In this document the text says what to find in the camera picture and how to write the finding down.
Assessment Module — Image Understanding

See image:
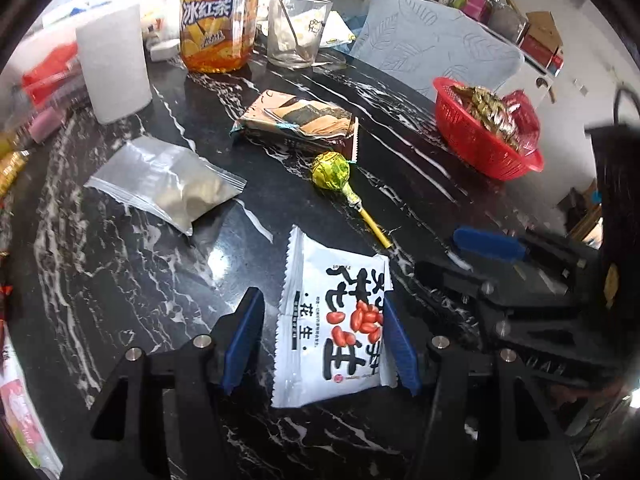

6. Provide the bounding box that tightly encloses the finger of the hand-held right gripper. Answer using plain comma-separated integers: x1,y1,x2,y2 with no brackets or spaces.
414,259,508,333
452,226,598,293

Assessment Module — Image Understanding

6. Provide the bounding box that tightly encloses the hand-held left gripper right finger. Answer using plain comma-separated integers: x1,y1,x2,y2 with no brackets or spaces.
382,295,576,480

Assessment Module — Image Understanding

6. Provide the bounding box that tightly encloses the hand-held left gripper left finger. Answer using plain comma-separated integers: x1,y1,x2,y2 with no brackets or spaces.
90,287,266,480

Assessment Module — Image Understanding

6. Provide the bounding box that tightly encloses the white peanut snack packet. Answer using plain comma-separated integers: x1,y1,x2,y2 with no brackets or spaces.
271,225,398,409

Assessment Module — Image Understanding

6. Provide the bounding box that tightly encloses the red plastic basket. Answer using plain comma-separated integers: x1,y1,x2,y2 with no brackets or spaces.
432,76,545,182

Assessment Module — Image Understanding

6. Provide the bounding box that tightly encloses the large red snack bag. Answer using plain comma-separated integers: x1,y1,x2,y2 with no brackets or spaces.
501,89,542,153

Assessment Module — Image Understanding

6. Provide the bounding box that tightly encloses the green and brown snack packet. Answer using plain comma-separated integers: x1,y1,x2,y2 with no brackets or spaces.
450,85,521,151

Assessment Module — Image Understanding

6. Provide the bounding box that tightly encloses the cardboard box clutter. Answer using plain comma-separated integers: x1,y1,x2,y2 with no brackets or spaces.
565,180,603,246

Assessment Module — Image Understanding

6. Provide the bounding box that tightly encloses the green wrapped lollipop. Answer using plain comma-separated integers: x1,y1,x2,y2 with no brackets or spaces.
311,151,396,250

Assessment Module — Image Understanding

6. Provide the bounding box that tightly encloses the white cabinet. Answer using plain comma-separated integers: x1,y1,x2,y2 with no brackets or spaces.
515,55,566,106

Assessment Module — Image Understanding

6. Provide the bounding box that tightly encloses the clear zip bag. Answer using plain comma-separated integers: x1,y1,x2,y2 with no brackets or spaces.
84,140,247,237

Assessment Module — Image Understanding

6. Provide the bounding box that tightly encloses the dark red box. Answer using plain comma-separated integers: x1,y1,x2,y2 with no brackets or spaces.
520,35,565,73

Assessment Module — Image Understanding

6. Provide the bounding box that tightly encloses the light blue covered chair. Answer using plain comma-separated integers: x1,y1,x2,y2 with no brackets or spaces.
350,0,525,103

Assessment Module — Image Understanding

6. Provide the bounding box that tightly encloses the grey metal tin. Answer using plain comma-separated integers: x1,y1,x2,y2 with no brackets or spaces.
487,0,528,43

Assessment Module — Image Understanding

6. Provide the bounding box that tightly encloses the brown sandwich biscuit packet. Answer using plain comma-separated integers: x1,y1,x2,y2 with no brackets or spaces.
230,89,361,163

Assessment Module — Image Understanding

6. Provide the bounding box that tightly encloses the brown cardboard box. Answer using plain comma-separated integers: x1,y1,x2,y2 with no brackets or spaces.
525,10,563,53

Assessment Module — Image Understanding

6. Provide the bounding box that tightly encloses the pink and white plastic packet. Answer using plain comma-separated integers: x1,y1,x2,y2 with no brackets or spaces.
0,330,63,478

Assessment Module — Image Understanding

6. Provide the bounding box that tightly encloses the yellow and white paper bag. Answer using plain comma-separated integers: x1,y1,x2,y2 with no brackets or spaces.
320,10,357,48

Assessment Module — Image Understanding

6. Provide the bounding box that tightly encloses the clear glass cup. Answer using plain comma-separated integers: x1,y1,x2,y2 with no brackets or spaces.
267,0,333,70

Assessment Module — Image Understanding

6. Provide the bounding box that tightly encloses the pink eraser block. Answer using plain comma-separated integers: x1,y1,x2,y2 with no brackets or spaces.
27,110,68,143

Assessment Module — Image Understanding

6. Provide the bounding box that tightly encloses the small white box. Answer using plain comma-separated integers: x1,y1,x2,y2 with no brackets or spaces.
150,40,181,62

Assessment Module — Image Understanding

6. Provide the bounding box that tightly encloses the metal spoon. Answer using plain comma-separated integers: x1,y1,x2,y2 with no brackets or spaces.
270,0,313,58

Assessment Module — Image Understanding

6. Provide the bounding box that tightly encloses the white paper roll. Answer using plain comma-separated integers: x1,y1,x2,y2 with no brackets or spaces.
76,4,153,125

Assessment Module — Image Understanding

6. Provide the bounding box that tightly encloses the orange iced tea bottle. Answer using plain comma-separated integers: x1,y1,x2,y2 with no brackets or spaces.
179,0,261,75

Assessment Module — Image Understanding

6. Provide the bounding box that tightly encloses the red plastic box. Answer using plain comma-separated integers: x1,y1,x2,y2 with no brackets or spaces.
22,42,81,106

